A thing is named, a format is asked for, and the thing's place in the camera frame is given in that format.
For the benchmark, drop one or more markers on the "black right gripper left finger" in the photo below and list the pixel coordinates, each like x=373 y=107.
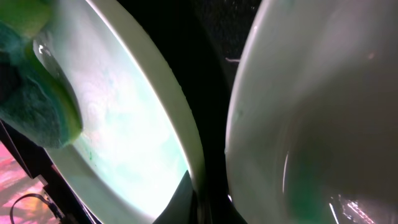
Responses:
x=182 y=208

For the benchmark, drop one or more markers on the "green scouring sponge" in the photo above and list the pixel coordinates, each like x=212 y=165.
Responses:
x=37 y=99

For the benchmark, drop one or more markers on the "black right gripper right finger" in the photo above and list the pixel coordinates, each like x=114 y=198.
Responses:
x=228 y=213

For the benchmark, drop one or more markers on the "light green plate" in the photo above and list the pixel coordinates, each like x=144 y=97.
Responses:
x=139 y=136

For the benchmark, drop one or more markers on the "white plate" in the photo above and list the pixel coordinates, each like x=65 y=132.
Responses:
x=311 y=135

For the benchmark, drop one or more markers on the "dark round tray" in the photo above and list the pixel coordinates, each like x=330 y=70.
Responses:
x=202 y=42

